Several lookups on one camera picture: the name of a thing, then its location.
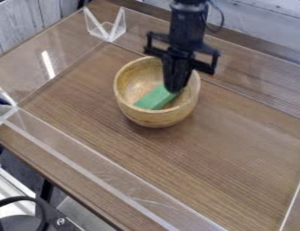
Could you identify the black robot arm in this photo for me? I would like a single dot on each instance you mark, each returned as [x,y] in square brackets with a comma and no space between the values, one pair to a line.
[190,1]

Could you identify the black metal table leg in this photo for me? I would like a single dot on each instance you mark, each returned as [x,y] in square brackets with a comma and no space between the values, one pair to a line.
[48,190]

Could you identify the blue object at edge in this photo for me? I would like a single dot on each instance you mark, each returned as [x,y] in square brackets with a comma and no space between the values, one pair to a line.
[4,102]

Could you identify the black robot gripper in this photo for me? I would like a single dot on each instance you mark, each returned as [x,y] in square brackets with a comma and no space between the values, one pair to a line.
[182,47]

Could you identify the green rectangular block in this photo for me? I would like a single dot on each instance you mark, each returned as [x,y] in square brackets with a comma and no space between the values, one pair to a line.
[156,98]

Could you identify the grey metal bracket with screw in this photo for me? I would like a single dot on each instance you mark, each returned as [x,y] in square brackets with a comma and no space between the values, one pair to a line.
[55,220]

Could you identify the clear acrylic corner bracket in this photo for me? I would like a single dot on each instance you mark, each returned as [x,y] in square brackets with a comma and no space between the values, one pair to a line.
[107,31]

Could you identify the brown wooden bowl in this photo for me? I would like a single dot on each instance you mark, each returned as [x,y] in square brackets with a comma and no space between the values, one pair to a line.
[137,78]

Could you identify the clear acrylic tray wall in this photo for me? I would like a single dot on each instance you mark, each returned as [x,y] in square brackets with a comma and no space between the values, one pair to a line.
[220,172]

